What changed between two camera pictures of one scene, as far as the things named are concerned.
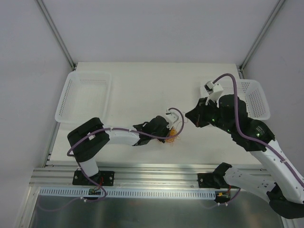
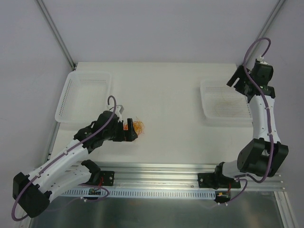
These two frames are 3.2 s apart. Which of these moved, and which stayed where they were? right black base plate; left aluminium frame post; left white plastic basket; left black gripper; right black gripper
Moved: left black gripper; right black gripper
Stayed: left aluminium frame post; left white plastic basket; right black base plate
